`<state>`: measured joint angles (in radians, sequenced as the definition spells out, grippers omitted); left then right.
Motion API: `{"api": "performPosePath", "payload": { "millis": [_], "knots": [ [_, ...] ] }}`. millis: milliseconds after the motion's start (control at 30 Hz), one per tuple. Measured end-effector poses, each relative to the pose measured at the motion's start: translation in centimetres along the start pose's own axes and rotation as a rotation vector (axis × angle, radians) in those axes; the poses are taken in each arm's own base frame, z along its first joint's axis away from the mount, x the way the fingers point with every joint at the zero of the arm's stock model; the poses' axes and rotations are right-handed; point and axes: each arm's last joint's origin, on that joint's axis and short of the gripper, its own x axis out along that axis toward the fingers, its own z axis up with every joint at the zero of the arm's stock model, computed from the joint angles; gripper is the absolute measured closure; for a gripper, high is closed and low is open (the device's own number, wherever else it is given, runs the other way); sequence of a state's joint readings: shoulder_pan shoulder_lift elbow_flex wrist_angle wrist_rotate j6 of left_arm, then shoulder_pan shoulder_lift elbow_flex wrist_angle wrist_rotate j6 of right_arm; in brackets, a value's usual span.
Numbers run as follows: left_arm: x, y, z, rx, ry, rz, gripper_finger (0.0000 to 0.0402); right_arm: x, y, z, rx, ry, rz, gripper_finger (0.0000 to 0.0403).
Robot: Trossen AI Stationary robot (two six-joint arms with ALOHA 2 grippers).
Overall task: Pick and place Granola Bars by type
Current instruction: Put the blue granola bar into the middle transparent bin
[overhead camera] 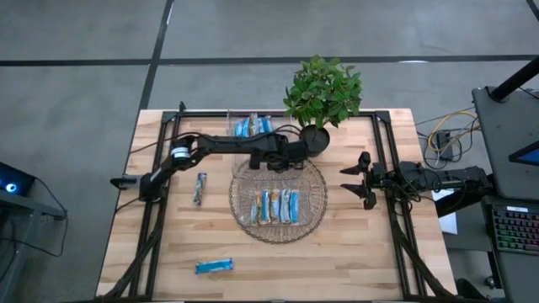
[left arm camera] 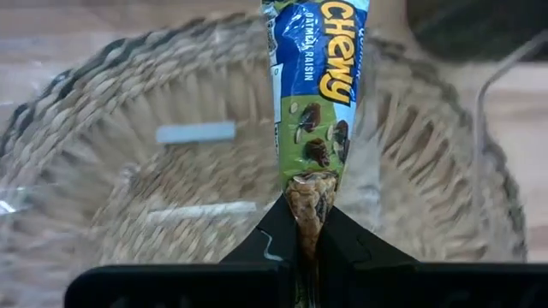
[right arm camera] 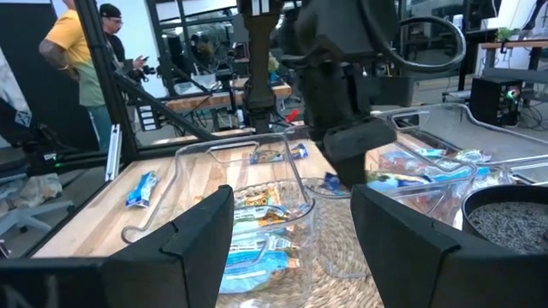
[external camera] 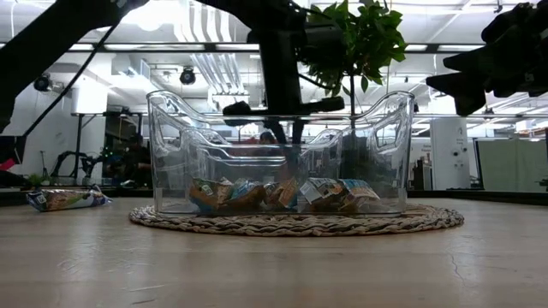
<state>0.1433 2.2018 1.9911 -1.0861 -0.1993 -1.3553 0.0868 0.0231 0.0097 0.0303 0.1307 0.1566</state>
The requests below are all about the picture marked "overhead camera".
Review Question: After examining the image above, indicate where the dark bowl of seeds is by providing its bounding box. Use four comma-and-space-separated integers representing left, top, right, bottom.
298, 124, 332, 158

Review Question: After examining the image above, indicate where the black pole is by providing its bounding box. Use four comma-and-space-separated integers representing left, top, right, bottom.
489, 56, 539, 103

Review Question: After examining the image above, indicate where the blue lit screen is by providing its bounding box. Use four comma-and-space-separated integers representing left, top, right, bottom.
508, 141, 539, 167

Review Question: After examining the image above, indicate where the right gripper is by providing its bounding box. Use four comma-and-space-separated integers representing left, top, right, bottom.
339, 151, 400, 211

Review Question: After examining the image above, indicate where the green leafy plant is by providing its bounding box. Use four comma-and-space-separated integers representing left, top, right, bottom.
282, 54, 364, 130

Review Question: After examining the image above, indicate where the oatmeal raisin granola bar blue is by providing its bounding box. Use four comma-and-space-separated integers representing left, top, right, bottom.
192, 172, 209, 208

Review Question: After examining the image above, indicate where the black floor cable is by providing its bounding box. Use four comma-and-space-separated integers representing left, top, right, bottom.
31, 176, 71, 258

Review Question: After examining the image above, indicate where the black computer tower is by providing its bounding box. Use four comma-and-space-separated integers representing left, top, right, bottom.
0, 161, 37, 198

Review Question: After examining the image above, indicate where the dark side table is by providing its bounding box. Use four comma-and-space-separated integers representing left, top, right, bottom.
0, 191, 68, 303

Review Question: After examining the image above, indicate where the yellow floor cable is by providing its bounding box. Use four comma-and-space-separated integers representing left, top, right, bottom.
426, 109, 480, 155

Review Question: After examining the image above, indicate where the grey side desk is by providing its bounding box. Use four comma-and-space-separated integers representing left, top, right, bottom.
471, 86, 539, 202

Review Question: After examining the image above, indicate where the white paper sheet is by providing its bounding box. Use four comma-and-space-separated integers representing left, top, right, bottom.
430, 188, 459, 236

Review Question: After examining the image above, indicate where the backlit keyboard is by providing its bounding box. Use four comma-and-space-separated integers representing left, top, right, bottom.
490, 205, 539, 257

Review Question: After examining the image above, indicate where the granola bar bright blue wrapper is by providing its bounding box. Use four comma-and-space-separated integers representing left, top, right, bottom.
290, 189, 301, 224
194, 257, 235, 276

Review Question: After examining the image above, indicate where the black power adapter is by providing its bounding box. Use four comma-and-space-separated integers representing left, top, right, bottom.
435, 130, 456, 162

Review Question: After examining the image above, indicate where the black metal frame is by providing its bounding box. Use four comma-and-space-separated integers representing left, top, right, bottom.
100, 100, 460, 302

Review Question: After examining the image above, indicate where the round woven placemat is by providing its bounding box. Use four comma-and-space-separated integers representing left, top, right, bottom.
228, 156, 329, 245

